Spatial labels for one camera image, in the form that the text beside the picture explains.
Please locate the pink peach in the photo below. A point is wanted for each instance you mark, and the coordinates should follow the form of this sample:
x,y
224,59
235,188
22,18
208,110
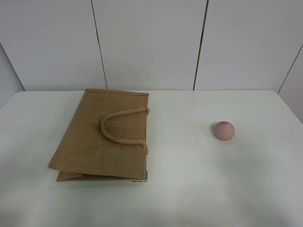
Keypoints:
x,y
223,131

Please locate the brown linen tote bag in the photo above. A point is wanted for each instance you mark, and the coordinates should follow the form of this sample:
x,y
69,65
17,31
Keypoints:
x,y
106,138

